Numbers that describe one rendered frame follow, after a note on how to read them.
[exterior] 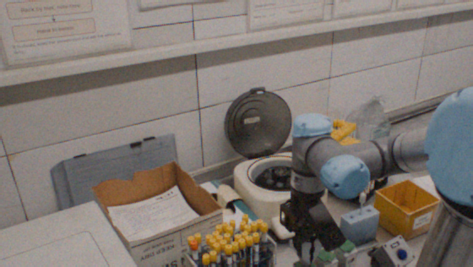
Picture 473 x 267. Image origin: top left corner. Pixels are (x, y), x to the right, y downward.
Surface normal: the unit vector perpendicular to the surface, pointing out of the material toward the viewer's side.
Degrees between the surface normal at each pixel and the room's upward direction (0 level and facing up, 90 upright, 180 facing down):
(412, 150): 87
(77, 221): 0
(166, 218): 2
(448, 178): 83
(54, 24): 92
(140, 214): 1
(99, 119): 90
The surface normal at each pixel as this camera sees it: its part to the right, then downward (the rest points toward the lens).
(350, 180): 0.43, 0.46
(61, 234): 0.03, -0.87
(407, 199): -0.84, 0.25
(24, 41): 0.60, 0.46
